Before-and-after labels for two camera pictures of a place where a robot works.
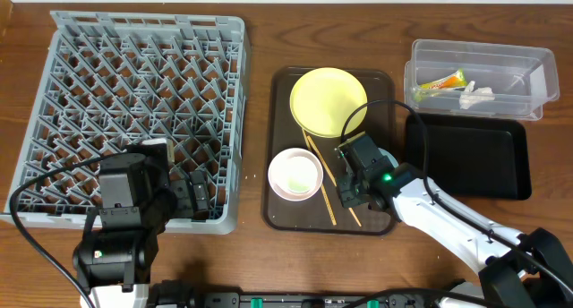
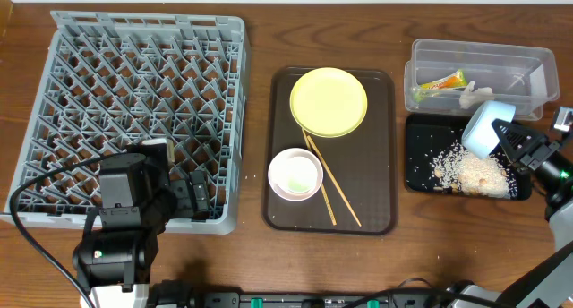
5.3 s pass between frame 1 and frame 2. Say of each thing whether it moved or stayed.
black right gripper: moved
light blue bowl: moved
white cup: stayed
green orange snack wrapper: stayed
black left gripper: stayed
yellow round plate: stayed
